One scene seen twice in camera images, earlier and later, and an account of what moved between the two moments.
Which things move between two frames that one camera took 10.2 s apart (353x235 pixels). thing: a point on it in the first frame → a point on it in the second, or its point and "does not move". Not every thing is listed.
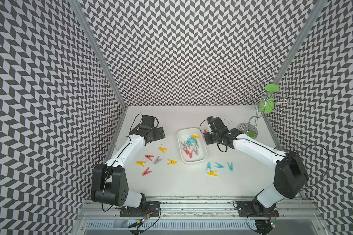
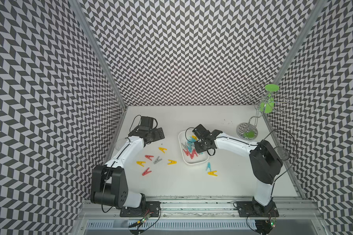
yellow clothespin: [139, 163] does not move
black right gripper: [207, 140] → [198, 149]
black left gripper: [158, 136] does not move
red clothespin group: [187, 151] does not move
